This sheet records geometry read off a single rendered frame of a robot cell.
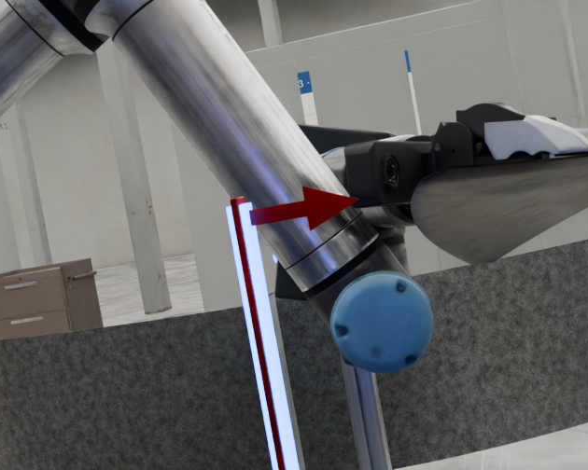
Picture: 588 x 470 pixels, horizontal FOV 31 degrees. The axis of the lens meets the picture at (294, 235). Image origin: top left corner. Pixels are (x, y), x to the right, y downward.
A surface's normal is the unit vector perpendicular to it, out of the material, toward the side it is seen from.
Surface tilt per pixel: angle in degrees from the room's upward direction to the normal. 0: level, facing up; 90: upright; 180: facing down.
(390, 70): 90
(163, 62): 100
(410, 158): 90
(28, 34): 112
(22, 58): 125
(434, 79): 90
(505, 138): 84
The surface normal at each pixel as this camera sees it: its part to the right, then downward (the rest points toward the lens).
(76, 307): 0.95, -0.15
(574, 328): 0.36, -0.01
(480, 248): 0.29, 0.89
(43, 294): -0.26, 0.10
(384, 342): -0.02, 0.06
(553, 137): -0.49, -0.47
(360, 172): -0.54, 0.07
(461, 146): -0.88, 0.07
